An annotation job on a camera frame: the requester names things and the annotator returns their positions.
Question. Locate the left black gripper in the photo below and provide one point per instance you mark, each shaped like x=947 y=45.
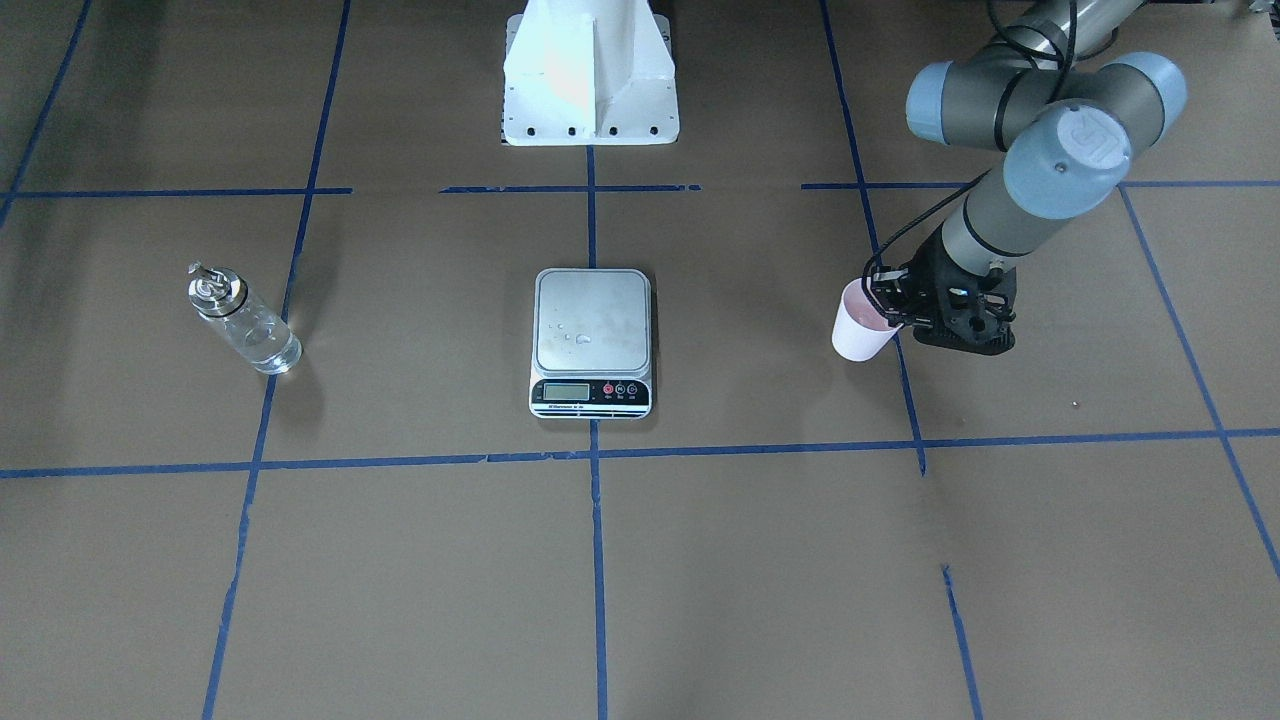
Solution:
x=927 y=278

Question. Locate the pink plastic cup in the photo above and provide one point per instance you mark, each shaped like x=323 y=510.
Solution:
x=859 y=332

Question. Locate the clear glass sauce bottle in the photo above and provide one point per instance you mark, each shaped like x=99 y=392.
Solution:
x=226 y=303

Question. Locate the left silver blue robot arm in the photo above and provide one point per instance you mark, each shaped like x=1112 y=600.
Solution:
x=1068 y=138

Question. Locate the silver digital kitchen scale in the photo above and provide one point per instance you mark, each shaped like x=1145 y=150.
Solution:
x=592 y=345

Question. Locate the brown paper table cover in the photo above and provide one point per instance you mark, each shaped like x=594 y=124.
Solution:
x=1085 y=528

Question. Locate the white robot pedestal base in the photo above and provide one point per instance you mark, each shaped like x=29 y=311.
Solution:
x=589 y=73

